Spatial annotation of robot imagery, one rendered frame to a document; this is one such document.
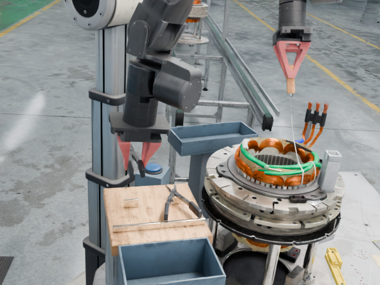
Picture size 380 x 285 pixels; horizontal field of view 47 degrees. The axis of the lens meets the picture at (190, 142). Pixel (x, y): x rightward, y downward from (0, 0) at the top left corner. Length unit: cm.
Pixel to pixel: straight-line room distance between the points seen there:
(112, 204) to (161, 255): 16
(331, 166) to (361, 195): 75
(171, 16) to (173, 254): 43
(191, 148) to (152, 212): 37
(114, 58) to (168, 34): 47
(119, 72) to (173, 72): 51
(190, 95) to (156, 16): 13
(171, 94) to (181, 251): 31
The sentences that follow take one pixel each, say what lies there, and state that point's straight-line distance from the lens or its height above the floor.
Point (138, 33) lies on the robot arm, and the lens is 70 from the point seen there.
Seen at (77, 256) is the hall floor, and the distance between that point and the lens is 248.
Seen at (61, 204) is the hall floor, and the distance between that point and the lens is 290.
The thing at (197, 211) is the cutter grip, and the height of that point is 109.
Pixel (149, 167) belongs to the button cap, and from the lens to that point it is 110.
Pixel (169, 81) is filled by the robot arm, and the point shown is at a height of 137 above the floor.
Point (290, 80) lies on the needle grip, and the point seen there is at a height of 132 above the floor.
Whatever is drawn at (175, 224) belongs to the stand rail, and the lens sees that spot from 85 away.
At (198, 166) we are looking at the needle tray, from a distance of 129.
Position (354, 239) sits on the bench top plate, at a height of 78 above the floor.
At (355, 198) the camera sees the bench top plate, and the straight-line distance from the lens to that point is 168.
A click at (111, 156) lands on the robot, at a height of 100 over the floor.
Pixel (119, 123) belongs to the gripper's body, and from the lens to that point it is 75.
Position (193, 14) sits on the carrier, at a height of 103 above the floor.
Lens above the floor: 156
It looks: 24 degrees down
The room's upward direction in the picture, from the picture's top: 5 degrees clockwise
